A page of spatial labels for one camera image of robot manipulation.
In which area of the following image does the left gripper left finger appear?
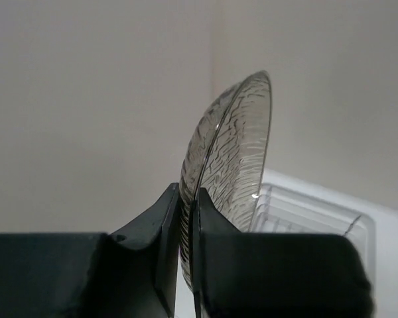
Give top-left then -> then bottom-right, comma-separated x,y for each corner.
0,183 -> 180,317

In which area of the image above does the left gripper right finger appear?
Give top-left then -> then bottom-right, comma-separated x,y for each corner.
194,189 -> 374,317

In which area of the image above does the grey wire dish rack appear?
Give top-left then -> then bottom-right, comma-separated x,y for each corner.
250,184 -> 376,282

